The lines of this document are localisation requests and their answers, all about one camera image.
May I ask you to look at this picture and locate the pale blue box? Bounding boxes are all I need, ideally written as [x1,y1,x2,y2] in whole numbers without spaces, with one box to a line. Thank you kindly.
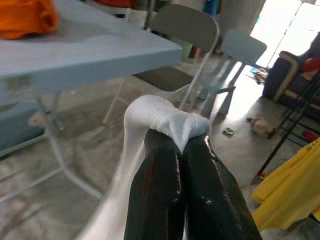
[0,103,48,156]

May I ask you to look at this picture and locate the purple armchair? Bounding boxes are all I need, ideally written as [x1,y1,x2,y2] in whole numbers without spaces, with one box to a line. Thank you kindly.
[262,32,320,113]

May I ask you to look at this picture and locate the brown plush toy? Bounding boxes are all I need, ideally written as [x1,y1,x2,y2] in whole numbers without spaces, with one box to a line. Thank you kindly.
[246,116,277,138]

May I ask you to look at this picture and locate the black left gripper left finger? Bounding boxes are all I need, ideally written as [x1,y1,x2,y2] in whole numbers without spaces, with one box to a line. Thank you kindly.
[124,129,186,240]

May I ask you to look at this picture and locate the yellow shirt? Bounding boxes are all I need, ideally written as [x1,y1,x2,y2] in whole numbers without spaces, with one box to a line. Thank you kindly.
[251,139,320,232]

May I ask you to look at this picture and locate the orange shirt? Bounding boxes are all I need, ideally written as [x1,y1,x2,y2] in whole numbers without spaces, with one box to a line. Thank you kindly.
[0,0,61,41]

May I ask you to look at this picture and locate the white folding table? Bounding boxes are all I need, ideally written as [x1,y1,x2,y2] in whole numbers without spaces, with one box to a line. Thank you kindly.
[0,0,183,201]

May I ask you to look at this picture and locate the white shirt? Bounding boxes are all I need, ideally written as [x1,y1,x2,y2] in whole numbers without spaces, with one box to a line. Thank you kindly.
[79,94,211,240]

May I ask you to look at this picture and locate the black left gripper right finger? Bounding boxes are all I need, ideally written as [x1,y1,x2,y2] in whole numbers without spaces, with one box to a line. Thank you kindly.
[183,136,263,240]

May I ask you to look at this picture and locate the grey folding chair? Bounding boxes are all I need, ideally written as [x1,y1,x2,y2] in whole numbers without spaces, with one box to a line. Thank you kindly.
[103,3,222,123]

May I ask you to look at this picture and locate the pale blue child chair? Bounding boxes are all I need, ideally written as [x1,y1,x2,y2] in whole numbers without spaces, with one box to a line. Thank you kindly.
[199,28,268,116]

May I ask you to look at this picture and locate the black drying rack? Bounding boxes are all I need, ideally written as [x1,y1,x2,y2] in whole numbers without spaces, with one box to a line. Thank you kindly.
[257,74,320,181]

